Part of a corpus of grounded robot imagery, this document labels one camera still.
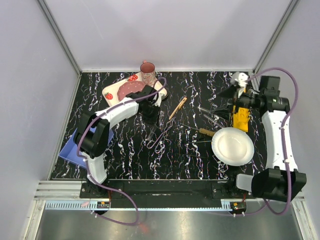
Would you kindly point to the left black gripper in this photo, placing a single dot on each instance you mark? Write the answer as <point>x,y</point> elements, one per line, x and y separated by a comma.
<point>154,119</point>

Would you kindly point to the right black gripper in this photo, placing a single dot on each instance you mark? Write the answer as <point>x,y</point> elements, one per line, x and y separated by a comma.
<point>225,112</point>

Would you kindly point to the yellow test tube rack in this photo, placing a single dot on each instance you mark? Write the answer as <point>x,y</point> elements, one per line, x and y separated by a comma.
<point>240,119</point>

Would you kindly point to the glass test tube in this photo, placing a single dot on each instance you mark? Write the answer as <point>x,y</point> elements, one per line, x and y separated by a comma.
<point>207,111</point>
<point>213,121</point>

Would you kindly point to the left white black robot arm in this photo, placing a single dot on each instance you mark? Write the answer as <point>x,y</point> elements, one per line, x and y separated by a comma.
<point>92,134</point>

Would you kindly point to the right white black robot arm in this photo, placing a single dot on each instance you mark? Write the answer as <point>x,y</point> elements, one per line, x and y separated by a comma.
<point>281,179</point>

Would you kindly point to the wooden clothespin clamp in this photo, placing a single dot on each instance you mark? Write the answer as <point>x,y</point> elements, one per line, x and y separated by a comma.
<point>179,106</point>

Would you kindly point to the thin metal needle probe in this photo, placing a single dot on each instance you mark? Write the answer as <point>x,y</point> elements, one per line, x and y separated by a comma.
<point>197,142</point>

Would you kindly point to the white paper plate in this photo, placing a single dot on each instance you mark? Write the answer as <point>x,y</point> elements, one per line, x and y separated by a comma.
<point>232,146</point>

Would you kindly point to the strawberry pattern tray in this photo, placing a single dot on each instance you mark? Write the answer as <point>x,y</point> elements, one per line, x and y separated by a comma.
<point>110,92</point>

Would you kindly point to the pink dotted plate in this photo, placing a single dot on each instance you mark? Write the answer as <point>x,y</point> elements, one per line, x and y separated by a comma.
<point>130,87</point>

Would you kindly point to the pink floral mug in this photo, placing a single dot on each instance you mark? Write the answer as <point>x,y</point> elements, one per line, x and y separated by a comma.
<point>148,73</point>

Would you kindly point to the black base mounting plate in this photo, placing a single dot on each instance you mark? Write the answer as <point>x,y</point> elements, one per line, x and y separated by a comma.
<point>212,188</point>

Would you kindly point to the blue plastic bin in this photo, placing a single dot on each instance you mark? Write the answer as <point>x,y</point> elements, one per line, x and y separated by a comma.
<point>69,154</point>

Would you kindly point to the right controller box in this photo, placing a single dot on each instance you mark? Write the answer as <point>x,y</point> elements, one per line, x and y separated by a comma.
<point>239,206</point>

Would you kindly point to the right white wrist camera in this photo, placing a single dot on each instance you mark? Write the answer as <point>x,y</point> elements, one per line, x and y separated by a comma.
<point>239,79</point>

